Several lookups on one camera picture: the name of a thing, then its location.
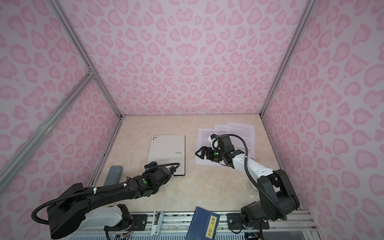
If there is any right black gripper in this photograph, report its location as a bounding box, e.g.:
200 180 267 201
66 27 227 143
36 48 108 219
195 146 226 163

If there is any white black file folder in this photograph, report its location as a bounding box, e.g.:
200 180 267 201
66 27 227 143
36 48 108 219
148 135 186 176

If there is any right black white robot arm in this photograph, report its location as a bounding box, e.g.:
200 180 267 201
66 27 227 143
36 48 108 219
195 147 300 230

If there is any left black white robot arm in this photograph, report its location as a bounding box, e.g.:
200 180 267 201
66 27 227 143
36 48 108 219
31 162 180 240

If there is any grey whiteboard eraser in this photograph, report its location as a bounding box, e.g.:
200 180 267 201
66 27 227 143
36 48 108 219
104 165 123 187

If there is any clear tape roll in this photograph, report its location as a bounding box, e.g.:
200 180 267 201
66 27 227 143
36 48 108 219
246 180 259 197

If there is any blue book yellow label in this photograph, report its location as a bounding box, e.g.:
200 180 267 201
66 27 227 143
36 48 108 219
185 207 220 240

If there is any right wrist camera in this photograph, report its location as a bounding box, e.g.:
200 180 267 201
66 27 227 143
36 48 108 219
209 134 233 150

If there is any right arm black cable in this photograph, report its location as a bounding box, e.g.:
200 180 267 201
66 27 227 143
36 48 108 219
227 133 288 221

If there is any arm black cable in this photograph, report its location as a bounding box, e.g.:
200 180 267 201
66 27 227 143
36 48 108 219
31 162 181 226
227 133 288 221

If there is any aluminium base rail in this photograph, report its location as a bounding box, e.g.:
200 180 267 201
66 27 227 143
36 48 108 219
67 211 320 240

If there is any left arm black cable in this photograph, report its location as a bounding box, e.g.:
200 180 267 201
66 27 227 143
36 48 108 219
31 162 181 226

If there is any aluminium diagonal frame bar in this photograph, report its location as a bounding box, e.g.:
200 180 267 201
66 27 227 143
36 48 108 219
1 71 95 193

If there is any right aluminium corner post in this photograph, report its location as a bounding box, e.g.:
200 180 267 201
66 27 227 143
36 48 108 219
260 0 318 119

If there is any aluminium corner post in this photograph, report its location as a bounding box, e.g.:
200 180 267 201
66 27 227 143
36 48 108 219
260 0 318 119
47 0 123 120

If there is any left aluminium corner post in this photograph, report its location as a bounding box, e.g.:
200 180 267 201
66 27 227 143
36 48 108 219
47 0 123 120

